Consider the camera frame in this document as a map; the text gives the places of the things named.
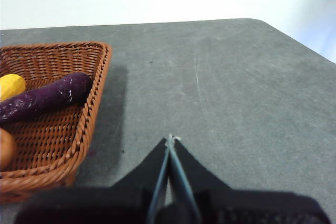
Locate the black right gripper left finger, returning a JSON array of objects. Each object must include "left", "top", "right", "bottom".
[{"left": 15, "top": 137, "right": 171, "bottom": 224}]

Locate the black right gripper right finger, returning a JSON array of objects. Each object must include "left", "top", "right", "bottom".
[{"left": 169, "top": 137, "right": 331, "bottom": 224}]

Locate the brown wicker basket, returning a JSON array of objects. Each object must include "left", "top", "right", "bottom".
[{"left": 0, "top": 41, "right": 113, "bottom": 205}]

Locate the brown potato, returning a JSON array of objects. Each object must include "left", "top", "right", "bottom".
[{"left": 0, "top": 129, "right": 17, "bottom": 168}]

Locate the purple eggplant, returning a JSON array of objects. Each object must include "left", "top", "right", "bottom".
[{"left": 0, "top": 72, "right": 93, "bottom": 125}]

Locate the yellow corn cob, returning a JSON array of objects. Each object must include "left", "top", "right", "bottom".
[{"left": 0, "top": 73, "right": 26, "bottom": 102}]

